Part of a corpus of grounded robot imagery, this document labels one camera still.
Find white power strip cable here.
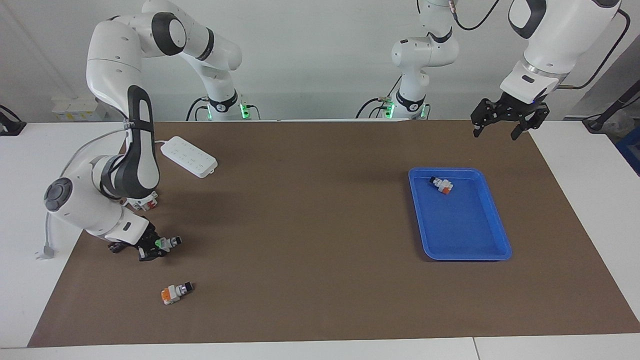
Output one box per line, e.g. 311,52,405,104
34,127,169,261

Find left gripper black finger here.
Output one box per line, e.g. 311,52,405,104
510,119,535,141
472,115,494,138

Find white wall socket boxes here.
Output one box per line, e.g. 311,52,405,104
51,96,109,122

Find blue crate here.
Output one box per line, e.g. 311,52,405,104
616,127,640,177

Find black arm base cable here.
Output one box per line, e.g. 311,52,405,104
355,96,392,120
186,96,261,122

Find blue plastic tray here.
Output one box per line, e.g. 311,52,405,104
408,167,513,262

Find orange-capped rotary switch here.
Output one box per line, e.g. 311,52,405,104
429,176,454,195
160,281,195,306

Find black right arm base cable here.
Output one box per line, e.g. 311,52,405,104
186,96,261,122

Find white power strip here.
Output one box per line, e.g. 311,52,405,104
161,136,219,179

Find black clamp mount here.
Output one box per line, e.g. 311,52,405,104
0,104,27,137

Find black left arm base cable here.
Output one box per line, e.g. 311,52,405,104
355,96,392,120

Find white red circuit breaker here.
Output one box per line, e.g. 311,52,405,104
125,190,160,212

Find brown table mat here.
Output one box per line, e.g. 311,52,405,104
27,119,640,349

